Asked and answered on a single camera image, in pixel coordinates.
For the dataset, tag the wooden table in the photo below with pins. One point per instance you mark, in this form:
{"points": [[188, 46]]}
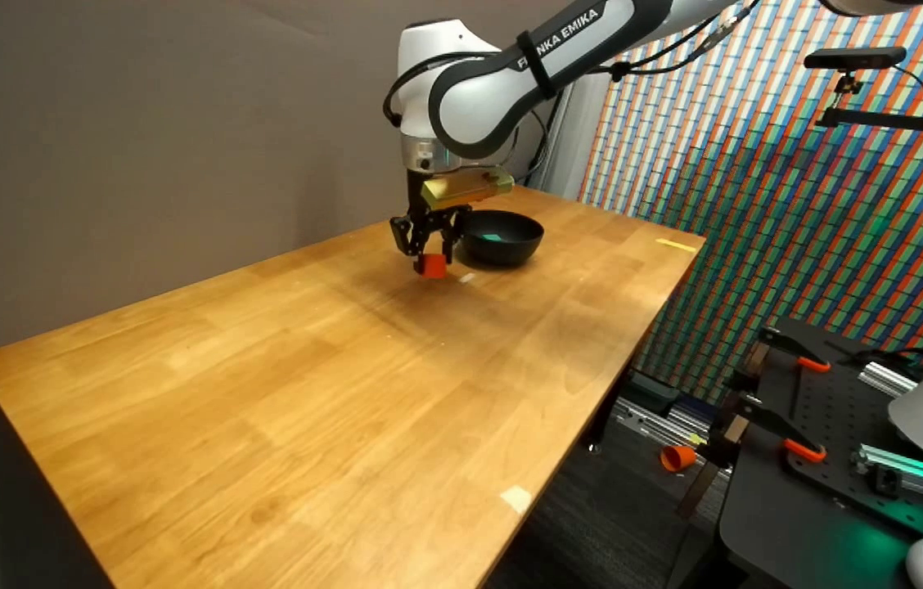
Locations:
{"points": [[23, 492]]}

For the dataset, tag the black bar camera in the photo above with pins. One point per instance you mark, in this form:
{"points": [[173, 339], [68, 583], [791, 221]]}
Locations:
{"points": [[856, 55]]}

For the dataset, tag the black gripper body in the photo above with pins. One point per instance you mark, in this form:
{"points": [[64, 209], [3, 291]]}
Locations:
{"points": [[419, 198]]}

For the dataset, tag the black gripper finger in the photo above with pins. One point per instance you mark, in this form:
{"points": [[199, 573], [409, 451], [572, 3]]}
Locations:
{"points": [[457, 230], [408, 230]]}

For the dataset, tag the black bowl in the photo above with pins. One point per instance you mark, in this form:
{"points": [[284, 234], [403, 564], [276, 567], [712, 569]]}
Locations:
{"points": [[515, 254]]}

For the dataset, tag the aluminium extrusion bar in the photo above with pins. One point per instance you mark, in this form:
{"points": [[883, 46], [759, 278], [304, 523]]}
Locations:
{"points": [[914, 473], [889, 378]]}

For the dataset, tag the pale tape strip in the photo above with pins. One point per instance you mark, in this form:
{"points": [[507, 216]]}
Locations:
{"points": [[515, 497]]}

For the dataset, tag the orange block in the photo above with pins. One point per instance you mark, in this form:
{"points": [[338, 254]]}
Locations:
{"points": [[432, 268]]}

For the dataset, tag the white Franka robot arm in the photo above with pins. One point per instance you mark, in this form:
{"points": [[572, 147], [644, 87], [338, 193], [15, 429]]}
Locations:
{"points": [[483, 100]]}

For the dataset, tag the black perforated breadboard plate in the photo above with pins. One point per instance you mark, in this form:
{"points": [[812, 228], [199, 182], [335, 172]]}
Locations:
{"points": [[808, 511]]}

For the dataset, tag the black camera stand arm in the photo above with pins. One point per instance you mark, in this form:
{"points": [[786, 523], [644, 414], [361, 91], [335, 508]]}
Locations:
{"points": [[899, 118]]}

